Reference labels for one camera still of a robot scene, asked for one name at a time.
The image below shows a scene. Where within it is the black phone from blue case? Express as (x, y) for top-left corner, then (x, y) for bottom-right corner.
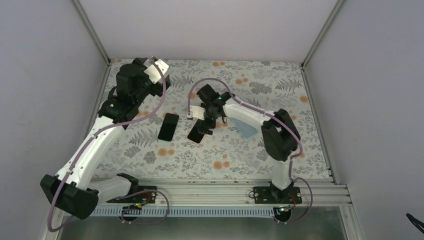
(157, 113), (180, 142)

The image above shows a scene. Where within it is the light blue phone case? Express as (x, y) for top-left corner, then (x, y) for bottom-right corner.
(231, 118), (258, 139)

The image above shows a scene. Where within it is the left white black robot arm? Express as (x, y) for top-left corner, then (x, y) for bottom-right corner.
(40, 57), (171, 220)

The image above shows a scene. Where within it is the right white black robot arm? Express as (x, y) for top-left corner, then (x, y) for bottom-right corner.
(187, 84), (303, 204)

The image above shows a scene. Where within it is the floral patterned table mat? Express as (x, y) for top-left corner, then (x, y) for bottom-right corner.
(94, 59), (331, 181)

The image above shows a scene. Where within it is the black object at corner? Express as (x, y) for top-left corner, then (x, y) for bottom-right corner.
(406, 212), (424, 234)

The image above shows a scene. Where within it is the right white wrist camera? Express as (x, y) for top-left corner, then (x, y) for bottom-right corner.
(186, 105), (205, 121)

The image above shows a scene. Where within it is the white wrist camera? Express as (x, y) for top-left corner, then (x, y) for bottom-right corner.
(186, 105), (205, 121)
(143, 59), (169, 84)

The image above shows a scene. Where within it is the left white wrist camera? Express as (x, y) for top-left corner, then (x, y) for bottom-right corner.
(143, 59), (169, 84)

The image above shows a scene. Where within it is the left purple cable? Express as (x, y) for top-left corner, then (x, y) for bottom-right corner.
(46, 56), (167, 233)

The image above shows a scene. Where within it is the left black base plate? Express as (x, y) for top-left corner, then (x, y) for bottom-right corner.
(107, 185), (157, 205)

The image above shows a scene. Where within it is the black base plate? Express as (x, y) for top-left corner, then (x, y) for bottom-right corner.
(249, 184), (303, 205)
(107, 185), (157, 205)

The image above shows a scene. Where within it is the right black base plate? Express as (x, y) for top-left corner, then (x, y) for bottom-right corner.
(249, 184), (303, 205)

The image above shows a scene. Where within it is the aluminium mounting rail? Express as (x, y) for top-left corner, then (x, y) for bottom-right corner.
(91, 180), (352, 218)

